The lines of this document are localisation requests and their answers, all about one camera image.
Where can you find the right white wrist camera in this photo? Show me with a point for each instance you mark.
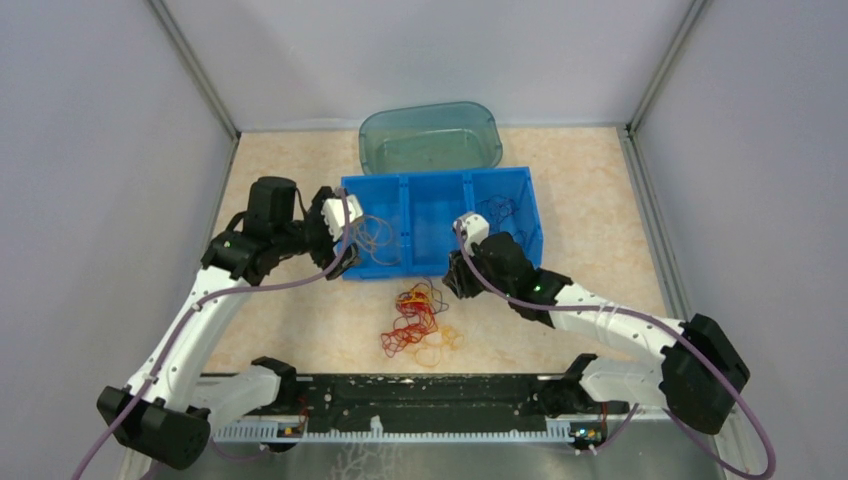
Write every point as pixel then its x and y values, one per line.
pixel 473 228

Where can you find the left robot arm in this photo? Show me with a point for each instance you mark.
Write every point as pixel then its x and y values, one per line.
pixel 275 243

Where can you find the blue three-compartment bin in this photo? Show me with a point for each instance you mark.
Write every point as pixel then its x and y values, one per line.
pixel 410 217

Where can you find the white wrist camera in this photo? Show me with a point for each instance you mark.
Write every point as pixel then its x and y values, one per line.
pixel 336 212
pixel 473 228

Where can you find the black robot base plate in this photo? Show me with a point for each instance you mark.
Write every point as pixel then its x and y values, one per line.
pixel 438 404

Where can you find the white slotted cable duct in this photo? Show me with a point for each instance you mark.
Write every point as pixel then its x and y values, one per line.
pixel 271 432

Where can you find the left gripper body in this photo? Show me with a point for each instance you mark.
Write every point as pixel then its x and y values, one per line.
pixel 319 240

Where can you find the teal translucent plastic tub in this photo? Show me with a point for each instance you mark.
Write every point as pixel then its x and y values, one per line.
pixel 456 135

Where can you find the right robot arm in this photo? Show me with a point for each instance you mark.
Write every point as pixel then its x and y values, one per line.
pixel 687 367

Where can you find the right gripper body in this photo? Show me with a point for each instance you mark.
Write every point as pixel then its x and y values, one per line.
pixel 468 282

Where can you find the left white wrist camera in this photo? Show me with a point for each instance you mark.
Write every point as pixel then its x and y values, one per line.
pixel 336 212

